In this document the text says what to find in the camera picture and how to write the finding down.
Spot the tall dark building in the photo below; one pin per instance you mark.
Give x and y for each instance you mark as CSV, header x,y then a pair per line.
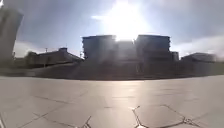
x,y
100,50

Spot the low building with pitched roof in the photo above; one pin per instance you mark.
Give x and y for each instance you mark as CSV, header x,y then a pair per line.
x,y
53,57

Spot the grey paving slab plaza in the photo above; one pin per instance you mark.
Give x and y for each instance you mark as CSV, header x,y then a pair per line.
x,y
100,100

